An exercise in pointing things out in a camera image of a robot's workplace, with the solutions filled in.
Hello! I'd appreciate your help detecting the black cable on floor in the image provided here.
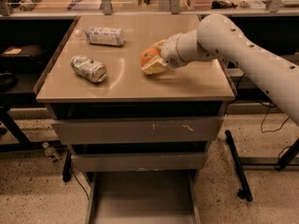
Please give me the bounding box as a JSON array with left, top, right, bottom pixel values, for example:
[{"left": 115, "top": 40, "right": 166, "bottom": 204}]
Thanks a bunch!
[{"left": 255, "top": 99, "right": 292, "bottom": 134}]

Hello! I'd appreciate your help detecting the black table leg bar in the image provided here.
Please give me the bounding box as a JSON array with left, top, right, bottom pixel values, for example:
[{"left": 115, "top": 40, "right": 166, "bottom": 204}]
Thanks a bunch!
[{"left": 225, "top": 130, "right": 253, "bottom": 202}]

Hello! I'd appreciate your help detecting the white bowl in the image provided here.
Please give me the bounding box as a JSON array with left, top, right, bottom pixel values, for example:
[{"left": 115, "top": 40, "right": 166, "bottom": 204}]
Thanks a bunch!
[{"left": 204, "top": 57, "right": 218, "bottom": 62}]

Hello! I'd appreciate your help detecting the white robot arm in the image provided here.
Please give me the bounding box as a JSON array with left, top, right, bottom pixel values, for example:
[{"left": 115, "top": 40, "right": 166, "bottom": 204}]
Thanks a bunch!
[{"left": 141, "top": 14, "right": 299, "bottom": 125}]

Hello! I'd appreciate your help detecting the crushed silver soda can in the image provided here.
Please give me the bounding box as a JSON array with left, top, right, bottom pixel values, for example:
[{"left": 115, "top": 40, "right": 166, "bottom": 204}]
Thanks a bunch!
[{"left": 71, "top": 55, "right": 107, "bottom": 83}]

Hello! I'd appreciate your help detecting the grey drawer cabinet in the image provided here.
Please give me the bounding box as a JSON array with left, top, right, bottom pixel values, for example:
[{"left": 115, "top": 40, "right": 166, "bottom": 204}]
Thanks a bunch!
[{"left": 32, "top": 14, "right": 237, "bottom": 182}]

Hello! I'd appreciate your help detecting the middle grey drawer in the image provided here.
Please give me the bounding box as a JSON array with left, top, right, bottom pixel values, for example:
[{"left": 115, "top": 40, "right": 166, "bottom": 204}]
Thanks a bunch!
[{"left": 72, "top": 152, "right": 207, "bottom": 172}]

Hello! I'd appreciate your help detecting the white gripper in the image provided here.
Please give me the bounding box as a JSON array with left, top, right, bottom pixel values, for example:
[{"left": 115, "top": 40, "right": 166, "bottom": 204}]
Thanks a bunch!
[{"left": 141, "top": 34, "right": 184, "bottom": 76}]

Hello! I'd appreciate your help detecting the orange fruit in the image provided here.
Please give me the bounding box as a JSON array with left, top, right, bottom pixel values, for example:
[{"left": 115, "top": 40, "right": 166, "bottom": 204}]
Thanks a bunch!
[{"left": 139, "top": 48, "right": 159, "bottom": 66}]

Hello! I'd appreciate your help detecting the small bottle on floor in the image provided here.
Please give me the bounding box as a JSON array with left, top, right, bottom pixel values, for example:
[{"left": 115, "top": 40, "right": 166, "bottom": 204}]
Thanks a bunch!
[{"left": 42, "top": 142, "right": 61, "bottom": 162}]

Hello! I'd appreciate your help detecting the open bottom grey drawer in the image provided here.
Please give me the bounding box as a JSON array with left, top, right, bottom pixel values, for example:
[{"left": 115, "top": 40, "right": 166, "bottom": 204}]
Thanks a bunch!
[{"left": 85, "top": 171, "right": 201, "bottom": 224}]

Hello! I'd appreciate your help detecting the top grey drawer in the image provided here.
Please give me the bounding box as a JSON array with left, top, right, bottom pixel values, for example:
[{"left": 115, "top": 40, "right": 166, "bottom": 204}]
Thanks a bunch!
[{"left": 52, "top": 117, "right": 222, "bottom": 145}]

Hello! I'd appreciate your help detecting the clear plastic water bottle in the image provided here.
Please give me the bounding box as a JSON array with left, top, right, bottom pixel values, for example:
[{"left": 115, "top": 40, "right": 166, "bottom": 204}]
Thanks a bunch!
[{"left": 75, "top": 26, "right": 124, "bottom": 47}]

